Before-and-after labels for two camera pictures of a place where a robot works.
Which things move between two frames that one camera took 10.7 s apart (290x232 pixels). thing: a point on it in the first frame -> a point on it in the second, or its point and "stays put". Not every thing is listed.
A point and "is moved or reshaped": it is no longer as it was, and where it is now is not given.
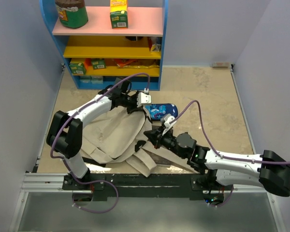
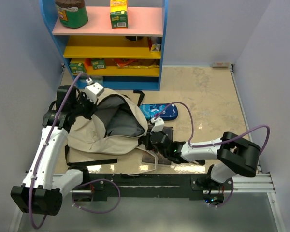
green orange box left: (78, 68) stays put
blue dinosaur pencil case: (158, 111) stays put
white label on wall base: (220, 64) stays put
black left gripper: (135, 108) -> (93, 108)
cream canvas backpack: (117, 137) is moved or reshaped
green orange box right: (98, 63) stays put
